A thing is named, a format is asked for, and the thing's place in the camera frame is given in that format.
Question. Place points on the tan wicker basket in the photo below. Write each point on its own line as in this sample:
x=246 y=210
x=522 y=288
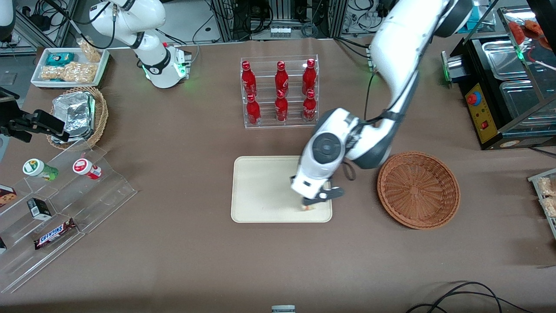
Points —
x=100 y=115

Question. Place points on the steel tray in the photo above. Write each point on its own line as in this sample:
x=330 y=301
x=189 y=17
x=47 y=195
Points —
x=506 y=61

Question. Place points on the red cola bottle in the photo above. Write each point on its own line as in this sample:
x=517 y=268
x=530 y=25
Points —
x=309 y=108
x=248 y=80
x=281 y=80
x=253 y=112
x=281 y=108
x=309 y=78

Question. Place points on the grey device at table edge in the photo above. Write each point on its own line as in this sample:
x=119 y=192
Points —
x=283 y=309

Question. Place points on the triangular sandwich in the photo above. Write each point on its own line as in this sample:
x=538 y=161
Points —
x=309 y=208

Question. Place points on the teal snack packet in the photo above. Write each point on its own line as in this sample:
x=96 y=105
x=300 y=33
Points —
x=60 y=58

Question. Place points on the clear acrylic stepped display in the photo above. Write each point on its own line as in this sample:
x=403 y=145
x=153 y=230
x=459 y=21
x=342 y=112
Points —
x=108 y=191

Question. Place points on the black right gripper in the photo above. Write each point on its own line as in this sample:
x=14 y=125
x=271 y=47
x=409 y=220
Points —
x=13 y=116

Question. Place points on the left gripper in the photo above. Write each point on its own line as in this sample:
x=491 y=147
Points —
x=291 y=179

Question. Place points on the black food warmer machine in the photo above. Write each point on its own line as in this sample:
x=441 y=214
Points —
x=486 y=108

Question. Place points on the cookie box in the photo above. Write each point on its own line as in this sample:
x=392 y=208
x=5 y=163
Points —
x=6 y=196

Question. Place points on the cream plastic tray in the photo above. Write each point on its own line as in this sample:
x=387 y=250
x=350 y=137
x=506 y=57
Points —
x=260 y=189

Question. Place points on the teal cardboard box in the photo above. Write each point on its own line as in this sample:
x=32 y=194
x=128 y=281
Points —
x=480 y=15

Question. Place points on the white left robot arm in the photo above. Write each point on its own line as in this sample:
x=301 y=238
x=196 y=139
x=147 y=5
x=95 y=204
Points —
x=395 y=56

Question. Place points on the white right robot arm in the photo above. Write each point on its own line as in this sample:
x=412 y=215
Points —
x=147 y=26

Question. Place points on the clear bag of peanuts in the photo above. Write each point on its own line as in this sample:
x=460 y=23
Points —
x=52 y=73
x=81 y=71
x=90 y=51

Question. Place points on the clear acrylic bottle rack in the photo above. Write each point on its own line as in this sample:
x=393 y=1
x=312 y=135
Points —
x=295 y=124

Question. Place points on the Snickers chocolate bar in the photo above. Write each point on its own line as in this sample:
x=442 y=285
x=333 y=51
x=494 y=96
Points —
x=54 y=234

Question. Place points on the white power strip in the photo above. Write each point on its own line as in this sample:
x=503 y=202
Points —
x=280 y=31

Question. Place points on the small black carton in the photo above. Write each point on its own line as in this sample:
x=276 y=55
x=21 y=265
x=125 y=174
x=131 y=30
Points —
x=39 y=208

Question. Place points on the clear wrapped pastry pack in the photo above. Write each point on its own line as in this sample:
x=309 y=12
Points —
x=550 y=207
x=547 y=187

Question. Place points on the brown wicker basket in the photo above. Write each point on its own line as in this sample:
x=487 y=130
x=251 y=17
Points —
x=419 y=189

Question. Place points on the white rectangular snack tray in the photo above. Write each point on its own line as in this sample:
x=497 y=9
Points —
x=38 y=69

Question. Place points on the foil wrapped package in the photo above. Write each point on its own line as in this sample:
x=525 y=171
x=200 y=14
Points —
x=73 y=111
x=84 y=132

